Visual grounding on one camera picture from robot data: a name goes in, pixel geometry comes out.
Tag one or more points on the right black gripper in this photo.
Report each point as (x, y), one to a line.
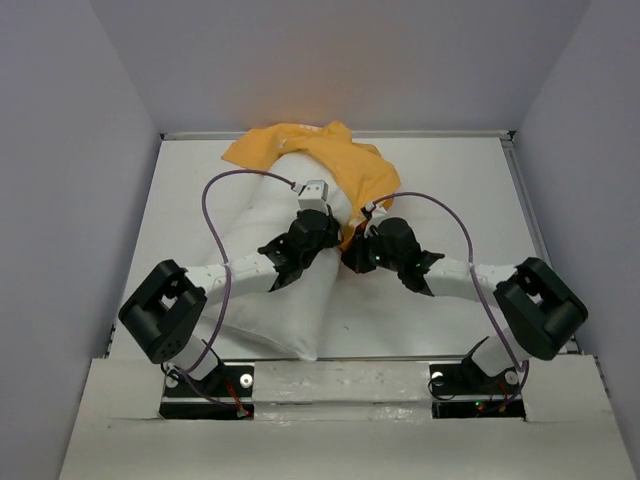
(353, 256)

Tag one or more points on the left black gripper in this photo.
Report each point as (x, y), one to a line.
(331, 228)

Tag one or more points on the yellow orange pillowcase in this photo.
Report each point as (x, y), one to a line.
(358, 169)

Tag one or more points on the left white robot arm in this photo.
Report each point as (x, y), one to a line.
(162, 313)

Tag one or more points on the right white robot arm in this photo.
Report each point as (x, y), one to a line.
(541, 312)

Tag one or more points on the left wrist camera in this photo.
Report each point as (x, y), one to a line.
(312, 195)

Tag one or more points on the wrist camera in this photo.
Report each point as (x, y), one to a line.
(374, 214)
(312, 195)

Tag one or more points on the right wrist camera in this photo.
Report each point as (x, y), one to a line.
(374, 214)

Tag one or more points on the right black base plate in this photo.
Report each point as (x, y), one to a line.
(460, 391)

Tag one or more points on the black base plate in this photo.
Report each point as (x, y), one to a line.
(225, 394)
(460, 391)

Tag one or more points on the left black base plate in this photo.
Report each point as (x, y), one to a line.
(225, 394)

